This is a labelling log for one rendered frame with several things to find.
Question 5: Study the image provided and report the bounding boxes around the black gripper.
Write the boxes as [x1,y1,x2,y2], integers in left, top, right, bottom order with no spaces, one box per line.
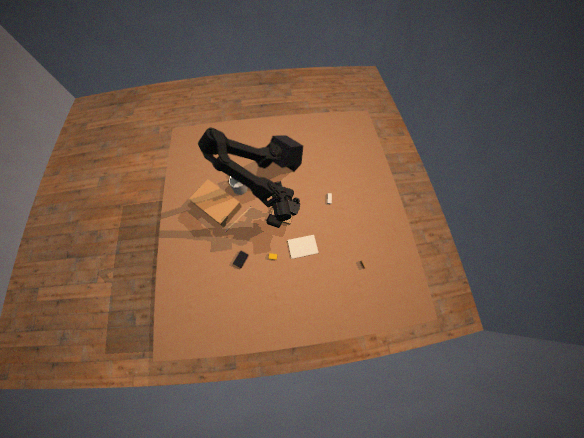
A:
[266,187,294,228]

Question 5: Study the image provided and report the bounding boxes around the flat wooden box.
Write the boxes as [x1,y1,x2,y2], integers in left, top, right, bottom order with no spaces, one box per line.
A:
[189,180,242,227]

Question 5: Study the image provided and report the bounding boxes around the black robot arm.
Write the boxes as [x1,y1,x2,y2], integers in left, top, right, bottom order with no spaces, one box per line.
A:
[198,128,300,221]

